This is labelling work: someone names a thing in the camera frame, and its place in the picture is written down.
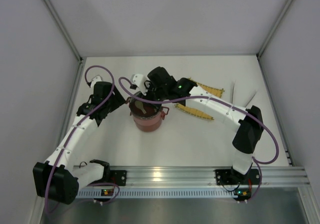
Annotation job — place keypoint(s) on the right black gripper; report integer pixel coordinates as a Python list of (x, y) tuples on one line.
[(152, 94)]

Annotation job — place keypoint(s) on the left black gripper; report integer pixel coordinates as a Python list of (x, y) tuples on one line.
[(118, 97)]

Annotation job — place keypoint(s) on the beige spoon head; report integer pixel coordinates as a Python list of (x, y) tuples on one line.
[(139, 105)]

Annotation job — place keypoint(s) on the grey lid with handle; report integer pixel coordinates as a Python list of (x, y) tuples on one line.
[(152, 110)]

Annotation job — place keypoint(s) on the pink steel pot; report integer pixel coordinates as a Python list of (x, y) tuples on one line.
[(147, 122), (148, 128)]

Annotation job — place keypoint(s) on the metal tongs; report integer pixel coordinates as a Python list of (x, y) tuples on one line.
[(241, 96)]

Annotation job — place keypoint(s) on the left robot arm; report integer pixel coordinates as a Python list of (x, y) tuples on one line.
[(56, 179)]

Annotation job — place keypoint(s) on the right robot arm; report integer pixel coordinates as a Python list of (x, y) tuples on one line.
[(247, 124)]

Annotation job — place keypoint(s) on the left camera mount white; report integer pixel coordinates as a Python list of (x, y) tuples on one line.
[(96, 79)]

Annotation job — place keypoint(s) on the camera mount white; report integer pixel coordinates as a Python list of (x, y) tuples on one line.
[(138, 81), (96, 79)]

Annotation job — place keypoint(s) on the right camera mount white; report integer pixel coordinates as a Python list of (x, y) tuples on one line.
[(138, 81)]

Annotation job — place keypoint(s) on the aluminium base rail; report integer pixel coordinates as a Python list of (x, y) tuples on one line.
[(191, 182)]

